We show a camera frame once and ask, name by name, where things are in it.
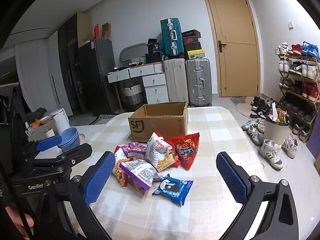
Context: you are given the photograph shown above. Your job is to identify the shoe rack with shoes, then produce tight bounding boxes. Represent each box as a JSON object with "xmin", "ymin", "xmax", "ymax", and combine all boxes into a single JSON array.
[{"xmin": 275, "ymin": 41, "xmax": 320, "ymax": 140}]

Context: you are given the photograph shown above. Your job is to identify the black storage box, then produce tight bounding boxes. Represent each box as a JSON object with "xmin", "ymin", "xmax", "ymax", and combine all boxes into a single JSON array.
[{"xmin": 145, "ymin": 52, "xmax": 164, "ymax": 64}]

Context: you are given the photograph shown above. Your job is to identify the blue bowl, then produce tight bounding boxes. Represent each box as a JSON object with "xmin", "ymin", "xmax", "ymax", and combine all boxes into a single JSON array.
[{"xmin": 61, "ymin": 134, "xmax": 80, "ymax": 153}]

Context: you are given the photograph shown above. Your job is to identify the beige round rug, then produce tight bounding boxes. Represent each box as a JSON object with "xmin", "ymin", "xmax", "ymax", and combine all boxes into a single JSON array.
[{"xmin": 236, "ymin": 100, "xmax": 255, "ymax": 119}]

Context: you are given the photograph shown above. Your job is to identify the red black shoe box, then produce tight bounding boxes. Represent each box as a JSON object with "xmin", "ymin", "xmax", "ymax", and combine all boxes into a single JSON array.
[{"xmin": 182, "ymin": 36, "xmax": 202, "ymax": 44}]

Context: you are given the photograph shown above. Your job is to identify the blue cookie packet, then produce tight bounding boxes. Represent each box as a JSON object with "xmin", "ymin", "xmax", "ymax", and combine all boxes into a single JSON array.
[{"xmin": 152, "ymin": 174, "xmax": 194, "ymax": 207}]

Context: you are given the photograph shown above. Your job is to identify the white trash bin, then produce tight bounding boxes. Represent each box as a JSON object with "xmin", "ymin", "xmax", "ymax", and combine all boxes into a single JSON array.
[{"xmin": 264, "ymin": 115, "xmax": 290, "ymax": 152}]

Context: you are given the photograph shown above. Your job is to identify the purple white snack packet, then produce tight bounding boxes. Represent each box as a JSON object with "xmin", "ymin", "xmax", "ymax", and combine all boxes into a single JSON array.
[{"xmin": 119, "ymin": 159, "xmax": 163, "ymax": 190}]

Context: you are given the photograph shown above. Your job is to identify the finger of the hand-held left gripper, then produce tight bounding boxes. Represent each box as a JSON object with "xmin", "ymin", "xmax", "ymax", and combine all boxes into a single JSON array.
[
  {"xmin": 24, "ymin": 135, "xmax": 62, "ymax": 160},
  {"xmin": 31, "ymin": 144, "xmax": 93, "ymax": 173}
]

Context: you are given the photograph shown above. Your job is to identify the dark wardrobe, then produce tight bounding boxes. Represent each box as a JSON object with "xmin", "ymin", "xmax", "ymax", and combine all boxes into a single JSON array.
[{"xmin": 57, "ymin": 12, "xmax": 85, "ymax": 115}]

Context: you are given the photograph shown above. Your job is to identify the wooden door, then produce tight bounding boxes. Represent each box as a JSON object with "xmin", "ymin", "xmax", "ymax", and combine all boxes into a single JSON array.
[{"xmin": 202, "ymin": 0, "xmax": 261, "ymax": 98}]

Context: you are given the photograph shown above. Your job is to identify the silver suitcase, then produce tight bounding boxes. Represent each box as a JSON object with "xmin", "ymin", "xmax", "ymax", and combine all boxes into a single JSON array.
[{"xmin": 185, "ymin": 57, "xmax": 213, "ymax": 107}]

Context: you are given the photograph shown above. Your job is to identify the woven basket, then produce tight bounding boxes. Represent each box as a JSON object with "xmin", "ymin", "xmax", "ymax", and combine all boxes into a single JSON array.
[{"xmin": 120, "ymin": 82, "xmax": 145, "ymax": 105}]

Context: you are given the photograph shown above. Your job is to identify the black printed bag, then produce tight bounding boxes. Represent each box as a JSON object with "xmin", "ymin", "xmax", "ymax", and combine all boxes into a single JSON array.
[{"xmin": 147, "ymin": 38, "xmax": 160, "ymax": 54}]

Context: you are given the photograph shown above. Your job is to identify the red cone snack bag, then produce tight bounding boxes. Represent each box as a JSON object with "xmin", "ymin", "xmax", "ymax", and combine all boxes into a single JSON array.
[{"xmin": 171, "ymin": 133, "xmax": 200, "ymax": 171}]

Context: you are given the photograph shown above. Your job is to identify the striped floor mat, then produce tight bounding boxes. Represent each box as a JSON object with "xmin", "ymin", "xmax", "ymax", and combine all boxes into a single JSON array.
[{"xmin": 90, "ymin": 114, "xmax": 118, "ymax": 125}]

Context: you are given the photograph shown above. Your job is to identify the cardboard box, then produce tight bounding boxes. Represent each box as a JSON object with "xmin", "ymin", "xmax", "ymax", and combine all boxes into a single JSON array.
[{"xmin": 128, "ymin": 102, "xmax": 188, "ymax": 143}]

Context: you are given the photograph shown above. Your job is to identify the person's left hand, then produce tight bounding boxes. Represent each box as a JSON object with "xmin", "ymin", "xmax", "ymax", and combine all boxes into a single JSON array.
[{"xmin": 5, "ymin": 206, "xmax": 35, "ymax": 233}]

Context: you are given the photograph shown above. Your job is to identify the black refrigerator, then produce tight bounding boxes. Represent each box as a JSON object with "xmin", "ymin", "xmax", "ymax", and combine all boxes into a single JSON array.
[{"xmin": 78, "ymin": 39, "xmax": 119, "ymax": 117}]

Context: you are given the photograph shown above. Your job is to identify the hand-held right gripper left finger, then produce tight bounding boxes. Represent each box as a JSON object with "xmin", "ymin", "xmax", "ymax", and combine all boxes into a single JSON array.
[{"xmin": 34, "ymin": 151, "xmax": 116, "ymax": 240}]

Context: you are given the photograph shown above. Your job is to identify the pile of colourful wrappers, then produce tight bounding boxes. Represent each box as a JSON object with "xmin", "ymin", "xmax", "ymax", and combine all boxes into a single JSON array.
[{"xmin": 266, "ymin": 102, "xmax": 290, "ymax": 126}]

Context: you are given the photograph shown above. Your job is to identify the brown paper bag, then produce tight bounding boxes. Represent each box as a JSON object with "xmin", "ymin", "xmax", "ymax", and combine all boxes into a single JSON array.
[{"xmin": 101, "ymin": 22, "xmax": 112, "ymax": 41}]

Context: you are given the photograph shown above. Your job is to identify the blue stacked bowls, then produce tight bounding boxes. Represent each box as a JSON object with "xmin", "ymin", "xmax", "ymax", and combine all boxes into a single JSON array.
[{"xmin": 57, "ymin": 127, "xmax": 79, "ymax": 147}]

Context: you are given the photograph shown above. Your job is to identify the purple cartoon snack packet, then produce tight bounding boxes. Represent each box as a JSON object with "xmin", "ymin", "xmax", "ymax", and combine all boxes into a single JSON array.
[{"xmin": 114, "ymin": 142, "xmax": 148, "ymax": 159}]

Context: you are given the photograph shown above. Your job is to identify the grey oval board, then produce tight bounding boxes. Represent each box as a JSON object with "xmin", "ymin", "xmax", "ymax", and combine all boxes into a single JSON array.
[{"xmin": 119, "ymin": 43, "xmax": 148, "ymax": 64}]

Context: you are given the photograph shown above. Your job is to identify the white kettle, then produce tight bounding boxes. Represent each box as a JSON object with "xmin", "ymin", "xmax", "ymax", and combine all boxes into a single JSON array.
[{"xmin": 51, "ymin": 108, "xmax": 70, "ymax": 135}]

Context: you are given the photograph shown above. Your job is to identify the white wardrobe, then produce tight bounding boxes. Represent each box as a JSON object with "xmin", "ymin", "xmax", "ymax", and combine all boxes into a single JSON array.
[{"xmin": 47, "ymin": 30, "xmax": 74, "ymax": 117}]

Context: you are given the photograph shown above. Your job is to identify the dark clothes pile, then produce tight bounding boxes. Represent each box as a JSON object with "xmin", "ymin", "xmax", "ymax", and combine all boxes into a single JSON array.
[{"xmin": 24, "ymin": 107, "xmax": 48, "ymax": 123}]

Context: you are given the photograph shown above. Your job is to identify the white curtain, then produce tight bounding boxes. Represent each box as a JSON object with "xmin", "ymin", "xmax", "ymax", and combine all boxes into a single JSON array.
[{"xmin": 15, "ymin": 40, "xmax": 50, "ymax": 113}]

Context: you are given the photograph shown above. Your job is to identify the beige suitcase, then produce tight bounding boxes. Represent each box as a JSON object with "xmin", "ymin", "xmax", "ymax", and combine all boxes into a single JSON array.
[{"xmin": 163, "ymin": 58, "xmax": 190, "ymax": 105}]

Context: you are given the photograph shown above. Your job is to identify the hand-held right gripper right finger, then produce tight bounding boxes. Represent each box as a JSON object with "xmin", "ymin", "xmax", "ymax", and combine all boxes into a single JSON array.
[{"xmin": 216, "ymin": 152, "xmax": 300, "ymax": 240}]

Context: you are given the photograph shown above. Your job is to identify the white drawer desk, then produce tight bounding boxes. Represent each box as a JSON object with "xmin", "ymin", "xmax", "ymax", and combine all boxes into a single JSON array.
[{"xmin": 107, "ymin": 62, "xmax": 169, "ymax": 113}]

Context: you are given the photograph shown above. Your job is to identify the orange striped snack packet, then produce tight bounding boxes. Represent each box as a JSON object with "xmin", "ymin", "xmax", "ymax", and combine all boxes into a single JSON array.
[{"xmin": 111, "ymin": 147, "xmax": 133, "ymax": 187}]

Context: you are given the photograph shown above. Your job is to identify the white orange noodle snack packet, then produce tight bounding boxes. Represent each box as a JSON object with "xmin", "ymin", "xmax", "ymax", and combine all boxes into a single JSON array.
[{"xmin": 144, "ymin": 132, "xmax": 177, "ymax": 173}]

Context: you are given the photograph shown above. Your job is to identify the yellow black shoe box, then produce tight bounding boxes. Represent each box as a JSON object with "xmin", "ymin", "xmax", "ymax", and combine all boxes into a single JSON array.
[{"xmin": 186, "ymin": 49, "xmax": 206, "ymax": 60}]

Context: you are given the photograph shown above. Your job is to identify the tall cardboard carton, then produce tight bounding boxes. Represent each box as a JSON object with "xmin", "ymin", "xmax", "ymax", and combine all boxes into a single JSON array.
[{"xmin": 77, "ymin": 12, "xmax": 92, "ymax": 48}]

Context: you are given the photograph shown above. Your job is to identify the wooden shoe rack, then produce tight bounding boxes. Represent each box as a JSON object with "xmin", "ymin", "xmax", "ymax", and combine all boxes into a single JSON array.
[{"xmin": 277, "ymin": 52, "xmax": 320, "ymax": 143}]

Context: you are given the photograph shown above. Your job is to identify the teal suitcase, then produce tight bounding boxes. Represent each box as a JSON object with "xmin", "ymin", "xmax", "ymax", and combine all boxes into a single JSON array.
[{"xmin": 160, "ymin": 18, "xmax": 185, "ymax": 57}]

